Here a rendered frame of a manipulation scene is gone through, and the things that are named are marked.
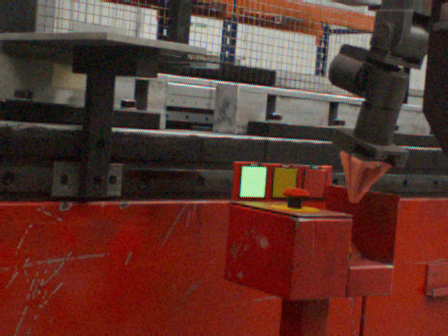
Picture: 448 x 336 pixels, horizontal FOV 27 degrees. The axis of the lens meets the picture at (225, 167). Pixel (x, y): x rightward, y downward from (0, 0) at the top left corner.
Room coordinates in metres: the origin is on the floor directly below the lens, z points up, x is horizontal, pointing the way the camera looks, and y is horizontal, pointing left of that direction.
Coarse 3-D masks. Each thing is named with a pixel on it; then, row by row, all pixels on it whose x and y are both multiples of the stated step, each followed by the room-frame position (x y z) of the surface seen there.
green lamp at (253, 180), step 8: (248, 168) 1.39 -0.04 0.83; (256, 168) 1.40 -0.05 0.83; (264, 168) 1.41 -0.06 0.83; (248, 176) 1.39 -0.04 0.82; (256, 176) 1.40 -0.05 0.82; (264, 176) 1.41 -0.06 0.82; (248, 184) 1.39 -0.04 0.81; (256, 184) 1.40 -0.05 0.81; (264, 184) 1.41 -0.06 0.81; (248, 192) 1.39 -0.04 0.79; (256, 192) 1.40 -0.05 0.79
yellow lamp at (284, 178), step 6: (276, 168) 1.42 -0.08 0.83; (282, 168) 1.43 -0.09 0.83; (276, 174) 1.42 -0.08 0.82; (282, 174) 1.43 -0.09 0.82; (288, 174) 1.44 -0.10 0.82; (294, 174) 1.44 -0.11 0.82; (276, 180) 1.42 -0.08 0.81; (282, 180) 1.43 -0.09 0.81; (288, 180) 1.44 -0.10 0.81; (294, 180) 1.44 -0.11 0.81; (276, 186) 1.42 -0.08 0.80; (282, 186) 1.43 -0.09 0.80; (288, 186) 1.44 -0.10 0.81; (294, 186) 1.45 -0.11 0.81; (276, 192) 1.42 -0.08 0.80
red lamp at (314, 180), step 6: (306, 174) 1.46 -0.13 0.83; (312, 174) 1.47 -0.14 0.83; (318, 174) 1.47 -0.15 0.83; (324, 174) 1.48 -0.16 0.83; (306, 180) 1.46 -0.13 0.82; (312, 180) 1.47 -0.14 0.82; (318, 180) 1.47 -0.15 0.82; (324, 180) 1.48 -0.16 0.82; (306, 186) 1.46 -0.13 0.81; (312, 186) 1.47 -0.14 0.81; (318, 186) 1.48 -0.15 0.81; (324, 186) 1.48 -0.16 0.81; (312, 192) 1.47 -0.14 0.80; (318, 192) 1.48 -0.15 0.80
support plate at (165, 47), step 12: (0, 36) 1.35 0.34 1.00; (12, 36) 1.33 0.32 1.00; (24, 36) 1.30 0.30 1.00; (36, 36) 1.28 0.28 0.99; (48, 36) 1.26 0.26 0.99; (60, 36) 1.25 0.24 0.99; (72, 36) 1.23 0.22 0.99; (84, 36) 1.21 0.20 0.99; (96, 36) 1.19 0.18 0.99; (108, 36) 1.18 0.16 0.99; (120, 36) 1.19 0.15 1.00; (132, 36) 1.21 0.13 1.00; (60, 48) 1.43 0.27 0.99; (72, 48) 1.41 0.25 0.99; (156, 48) 1.25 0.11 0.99; (168, 48) 1.25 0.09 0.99; (180, 48) 1.27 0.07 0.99; (192, 48) 1.29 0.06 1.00; (204, 48) 1.30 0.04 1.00
